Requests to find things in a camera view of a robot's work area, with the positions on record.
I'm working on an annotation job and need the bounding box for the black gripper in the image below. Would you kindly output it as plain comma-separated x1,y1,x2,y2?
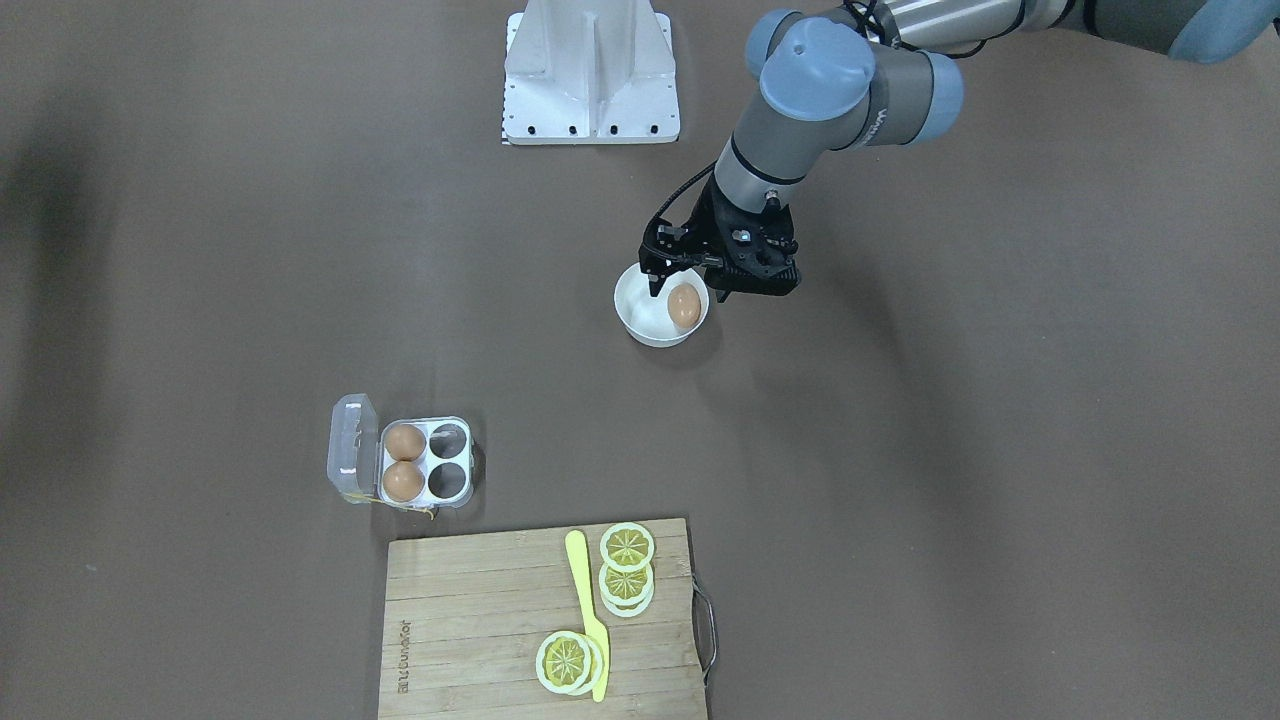
640,176,801,304

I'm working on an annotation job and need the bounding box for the brown egg from bowl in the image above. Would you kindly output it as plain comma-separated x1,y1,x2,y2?
667,283,701,332

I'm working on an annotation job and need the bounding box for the clear plastic egg box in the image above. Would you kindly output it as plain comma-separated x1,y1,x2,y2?
326,393,476,516

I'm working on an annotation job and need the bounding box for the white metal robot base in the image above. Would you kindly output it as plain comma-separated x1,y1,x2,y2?
500,1,681,146

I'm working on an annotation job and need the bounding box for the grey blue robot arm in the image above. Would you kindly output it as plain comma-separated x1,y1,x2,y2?
637,1,1279,300

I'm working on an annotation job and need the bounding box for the brown egg upper slot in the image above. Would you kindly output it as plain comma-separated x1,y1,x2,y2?
383,423,428,462

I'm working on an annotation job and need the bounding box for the brown egg slot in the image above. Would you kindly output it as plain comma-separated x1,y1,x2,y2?
381,461,426,503
383,423,428,462

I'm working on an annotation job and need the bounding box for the brown egg lower slot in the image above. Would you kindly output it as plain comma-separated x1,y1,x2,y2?
381,461,426,503

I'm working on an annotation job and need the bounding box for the white round bowl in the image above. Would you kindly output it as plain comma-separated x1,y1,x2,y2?
613,263,710,348

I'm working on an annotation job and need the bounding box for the top lemon slice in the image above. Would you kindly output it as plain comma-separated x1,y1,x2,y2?
599,521,657,571

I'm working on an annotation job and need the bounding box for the yellow plastic knife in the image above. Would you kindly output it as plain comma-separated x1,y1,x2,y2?
564,529,611,703

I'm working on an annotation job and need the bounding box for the middle lemon slice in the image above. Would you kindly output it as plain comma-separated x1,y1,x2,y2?
596,564,654,609

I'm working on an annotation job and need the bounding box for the lower lemon slice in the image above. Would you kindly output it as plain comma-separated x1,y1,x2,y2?
602,593,653,618

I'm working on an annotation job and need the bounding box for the hidden lemon slice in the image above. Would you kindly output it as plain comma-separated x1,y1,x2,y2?
576,635,607,694

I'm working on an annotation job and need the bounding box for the front lemon slice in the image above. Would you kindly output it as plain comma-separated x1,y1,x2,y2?
535,630,591,696

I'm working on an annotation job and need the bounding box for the bamboo cutting board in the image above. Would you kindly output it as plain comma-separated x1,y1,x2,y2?
378,518,709,719

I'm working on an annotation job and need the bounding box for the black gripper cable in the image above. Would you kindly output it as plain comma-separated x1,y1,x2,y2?
648,167,716,241

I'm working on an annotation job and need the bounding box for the metal board handle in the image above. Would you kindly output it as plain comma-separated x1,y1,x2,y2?
691,574,721,691

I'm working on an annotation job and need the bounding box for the yellow string on box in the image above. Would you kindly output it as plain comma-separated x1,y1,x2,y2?
349,493,439,521

